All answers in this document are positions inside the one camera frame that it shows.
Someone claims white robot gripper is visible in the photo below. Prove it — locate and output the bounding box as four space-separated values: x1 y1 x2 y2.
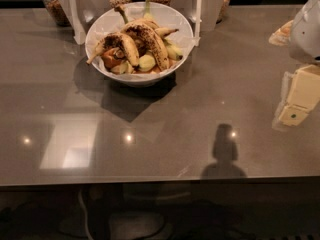
272 0 320 131

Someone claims spotted banana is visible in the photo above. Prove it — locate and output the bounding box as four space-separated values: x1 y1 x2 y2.
114 5 169 71
86 32 139 67

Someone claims white bowl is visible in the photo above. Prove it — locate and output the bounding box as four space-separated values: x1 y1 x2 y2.
85 3 195 87

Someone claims green round fruit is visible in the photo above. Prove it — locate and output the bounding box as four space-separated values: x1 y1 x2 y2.
139 54 156 72

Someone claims left glass jar with grains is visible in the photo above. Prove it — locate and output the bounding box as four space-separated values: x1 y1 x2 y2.
42 0 70 27

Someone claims white cable under table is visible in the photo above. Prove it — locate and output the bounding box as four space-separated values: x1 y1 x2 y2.
77 188 95 240

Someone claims orange fruit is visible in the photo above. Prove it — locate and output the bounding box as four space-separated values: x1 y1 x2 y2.
101 48 122 69

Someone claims right white sign holder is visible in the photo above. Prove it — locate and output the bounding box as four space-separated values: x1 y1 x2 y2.
171 0 224 46

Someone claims far right glass jar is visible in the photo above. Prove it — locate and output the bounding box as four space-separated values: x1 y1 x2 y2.
216 0 231 24

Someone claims small green banana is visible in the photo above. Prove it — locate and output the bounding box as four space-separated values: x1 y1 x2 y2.
155 27 183 61

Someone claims wrapped food packet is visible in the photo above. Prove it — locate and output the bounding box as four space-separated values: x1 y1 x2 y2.
268 20 293 46

